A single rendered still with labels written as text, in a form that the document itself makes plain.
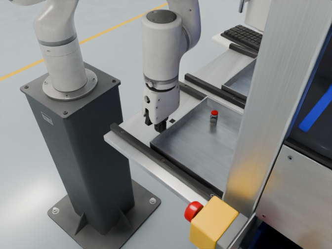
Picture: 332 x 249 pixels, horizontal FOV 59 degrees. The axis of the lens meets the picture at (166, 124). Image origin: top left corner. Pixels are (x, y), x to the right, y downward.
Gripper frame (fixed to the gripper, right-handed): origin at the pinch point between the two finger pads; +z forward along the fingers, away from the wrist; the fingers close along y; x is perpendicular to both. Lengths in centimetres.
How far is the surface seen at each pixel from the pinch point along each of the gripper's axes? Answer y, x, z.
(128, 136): -7.3, 5.2, 2.4
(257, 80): -12.5, -27.3, -36.6
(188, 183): -8.1, -16.9, 1.9
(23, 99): 17, 162, 97
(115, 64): 99, 145, 97
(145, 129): -0.9, 4.8, 4.4
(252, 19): 92, 22, 8
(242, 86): 35.7, -5.4, 3.8
